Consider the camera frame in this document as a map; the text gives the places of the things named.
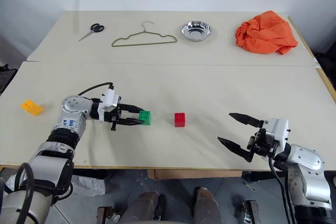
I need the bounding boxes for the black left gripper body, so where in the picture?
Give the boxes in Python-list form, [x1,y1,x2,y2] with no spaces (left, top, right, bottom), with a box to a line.
[103,104,124,132]

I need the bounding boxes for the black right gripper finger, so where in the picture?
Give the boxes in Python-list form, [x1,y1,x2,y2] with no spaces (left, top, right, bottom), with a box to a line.
[217,136,255,163]
[228,112,265,128]

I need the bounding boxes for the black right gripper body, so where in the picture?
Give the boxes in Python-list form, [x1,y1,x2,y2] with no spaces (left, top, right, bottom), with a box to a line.
[246,127,276,158]

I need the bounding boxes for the green toy brick cube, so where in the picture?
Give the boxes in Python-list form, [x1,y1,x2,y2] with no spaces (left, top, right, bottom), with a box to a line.
[138,110,153,126]

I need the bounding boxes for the brown cardboard strip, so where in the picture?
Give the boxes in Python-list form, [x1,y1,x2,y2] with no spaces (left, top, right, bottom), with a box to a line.
[146,168,243,180]

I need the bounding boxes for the red toy brick cube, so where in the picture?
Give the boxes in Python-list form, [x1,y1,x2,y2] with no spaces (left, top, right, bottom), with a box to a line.
[174,112,187,128]

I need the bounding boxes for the dark rounded shape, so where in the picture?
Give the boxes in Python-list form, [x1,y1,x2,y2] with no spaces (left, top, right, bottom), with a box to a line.
[193,187,222,224]
[125,191,166,221]

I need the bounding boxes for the white plastic bag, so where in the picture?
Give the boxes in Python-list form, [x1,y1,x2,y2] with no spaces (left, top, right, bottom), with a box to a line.
[70,173,106,197]

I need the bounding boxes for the yellow toy brick cube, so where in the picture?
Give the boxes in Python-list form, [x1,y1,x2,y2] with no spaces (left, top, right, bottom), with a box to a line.
[20,99,44,117]

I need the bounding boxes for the crumpled orange cloth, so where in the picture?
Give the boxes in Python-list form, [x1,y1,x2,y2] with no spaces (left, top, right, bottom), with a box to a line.
[234,10,299,56]

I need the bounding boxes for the shiny metal bowl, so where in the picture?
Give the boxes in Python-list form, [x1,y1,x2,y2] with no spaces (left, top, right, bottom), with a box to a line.
[180,20,214,42]

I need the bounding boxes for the black crate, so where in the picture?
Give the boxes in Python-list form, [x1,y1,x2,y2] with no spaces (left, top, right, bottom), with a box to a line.
[0,63,18,95]

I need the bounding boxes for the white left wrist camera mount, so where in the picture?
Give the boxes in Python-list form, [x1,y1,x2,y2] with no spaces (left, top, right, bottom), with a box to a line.
[97,89,122,121]

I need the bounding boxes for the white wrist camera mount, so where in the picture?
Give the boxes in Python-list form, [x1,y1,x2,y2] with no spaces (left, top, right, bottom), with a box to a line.
[263,118,291,157]
[97,89,122,121]

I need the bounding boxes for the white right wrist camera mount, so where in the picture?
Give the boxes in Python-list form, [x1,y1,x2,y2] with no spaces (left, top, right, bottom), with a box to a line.
[263,118,291,157]

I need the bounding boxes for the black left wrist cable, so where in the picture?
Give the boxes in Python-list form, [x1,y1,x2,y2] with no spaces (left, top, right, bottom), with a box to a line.
[78,82,116,96]

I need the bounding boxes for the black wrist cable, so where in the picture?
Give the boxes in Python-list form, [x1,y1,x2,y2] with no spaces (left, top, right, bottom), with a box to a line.
[267,155,295,224]
[78,82,116,96]

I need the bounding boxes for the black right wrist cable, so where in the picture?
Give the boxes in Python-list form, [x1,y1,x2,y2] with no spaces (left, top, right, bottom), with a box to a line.
[267,155,295,224]

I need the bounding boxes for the metal floor bracket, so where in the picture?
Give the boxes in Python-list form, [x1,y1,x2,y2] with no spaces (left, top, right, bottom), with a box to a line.
[97,206,122,224]
[240,199,261,224]

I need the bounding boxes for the olive wire clothes hanger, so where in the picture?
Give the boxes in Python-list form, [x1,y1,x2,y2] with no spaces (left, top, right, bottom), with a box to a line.
[111,20,178,48]

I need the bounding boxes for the black handled scissors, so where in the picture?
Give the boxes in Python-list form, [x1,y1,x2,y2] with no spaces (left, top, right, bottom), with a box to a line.
[78,23,106,42]

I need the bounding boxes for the thick black cable loop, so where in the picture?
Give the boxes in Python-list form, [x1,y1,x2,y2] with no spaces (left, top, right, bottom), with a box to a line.
[13,162,35,217]

